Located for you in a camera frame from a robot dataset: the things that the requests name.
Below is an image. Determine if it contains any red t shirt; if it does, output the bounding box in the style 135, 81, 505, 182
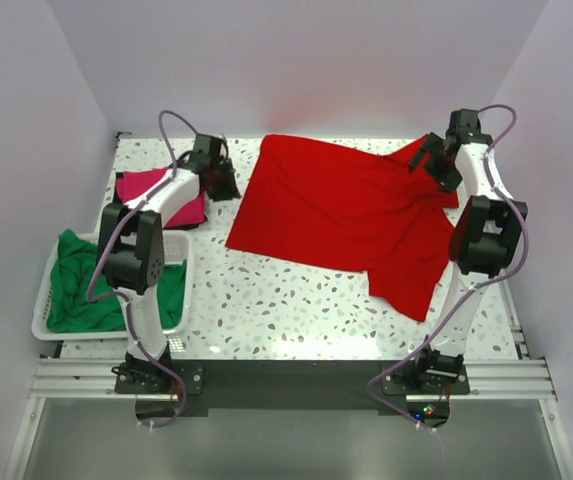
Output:
226, 134, 459, 322

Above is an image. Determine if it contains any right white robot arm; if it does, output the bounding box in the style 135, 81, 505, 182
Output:
402, 104, 528, 393

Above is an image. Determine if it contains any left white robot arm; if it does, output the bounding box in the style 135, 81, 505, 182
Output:
86, 134, 240, 392

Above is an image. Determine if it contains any folded pink t shirt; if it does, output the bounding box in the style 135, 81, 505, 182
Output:
123, 168, 205, 227

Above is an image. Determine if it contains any folded black t shirt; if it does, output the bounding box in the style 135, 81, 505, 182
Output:
113, 169, 207, 230

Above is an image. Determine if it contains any green t shirt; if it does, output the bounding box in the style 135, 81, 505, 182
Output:
46, 229, 187, 334

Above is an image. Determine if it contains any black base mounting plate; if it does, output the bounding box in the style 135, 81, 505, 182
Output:
111, 360, 471, 421

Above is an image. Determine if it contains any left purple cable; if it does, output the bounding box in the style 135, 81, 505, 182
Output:
85, 109, 202, 429

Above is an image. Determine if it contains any purple cable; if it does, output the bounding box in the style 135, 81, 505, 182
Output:
367, 103, 531, 421
85, 109, 202, 429

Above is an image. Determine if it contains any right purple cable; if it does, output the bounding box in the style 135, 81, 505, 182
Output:
367, 103, 531, 421

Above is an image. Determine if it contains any aluminium front rail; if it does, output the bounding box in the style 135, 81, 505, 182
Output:
29, 359, 557, 400

